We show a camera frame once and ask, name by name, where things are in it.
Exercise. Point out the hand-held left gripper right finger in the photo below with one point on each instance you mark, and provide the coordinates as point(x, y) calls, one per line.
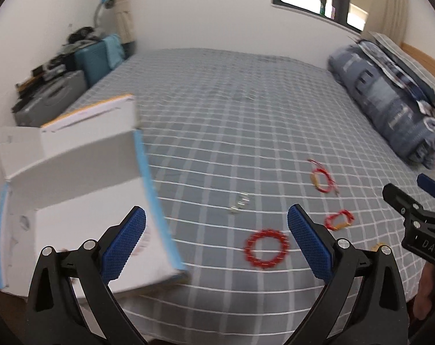
point(309, 244)

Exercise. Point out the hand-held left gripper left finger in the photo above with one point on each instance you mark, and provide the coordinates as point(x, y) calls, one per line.
point(125, 244)

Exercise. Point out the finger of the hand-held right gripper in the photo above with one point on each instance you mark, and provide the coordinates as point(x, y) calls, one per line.
point(433, 187)
point(397, 196)

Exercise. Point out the white and blue cardboard box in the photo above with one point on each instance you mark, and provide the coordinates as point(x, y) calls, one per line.
point(84, 201)

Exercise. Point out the person's right hand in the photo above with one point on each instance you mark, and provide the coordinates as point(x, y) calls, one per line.
point(431, 287)

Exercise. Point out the blue patterned folded quilt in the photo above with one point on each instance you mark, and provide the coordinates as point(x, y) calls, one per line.
point(379, 93)

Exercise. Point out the wooden headboard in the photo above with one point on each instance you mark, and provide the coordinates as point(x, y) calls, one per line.
point(427, 63)

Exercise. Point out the grey checked bed sheet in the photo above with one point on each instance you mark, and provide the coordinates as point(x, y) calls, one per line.
point(260, 122)

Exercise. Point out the grey patterned pillow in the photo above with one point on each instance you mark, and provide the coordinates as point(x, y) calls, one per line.
point(400, 55)

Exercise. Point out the grey suitcase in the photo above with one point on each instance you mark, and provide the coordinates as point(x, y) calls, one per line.
point(50, 95)

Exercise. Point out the teal suitcase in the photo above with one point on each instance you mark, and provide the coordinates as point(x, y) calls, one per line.
point(91, 59)

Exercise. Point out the light blue cloth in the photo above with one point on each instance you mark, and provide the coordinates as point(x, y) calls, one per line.
point(114, 50)

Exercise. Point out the pile of black devices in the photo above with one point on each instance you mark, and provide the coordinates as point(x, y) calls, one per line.
point(59, 54)

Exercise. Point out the blue desk lamp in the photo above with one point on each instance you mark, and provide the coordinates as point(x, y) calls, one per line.
point(104, 7)

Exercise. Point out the beige curtain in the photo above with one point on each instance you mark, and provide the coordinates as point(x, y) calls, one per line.
point(122, 5)

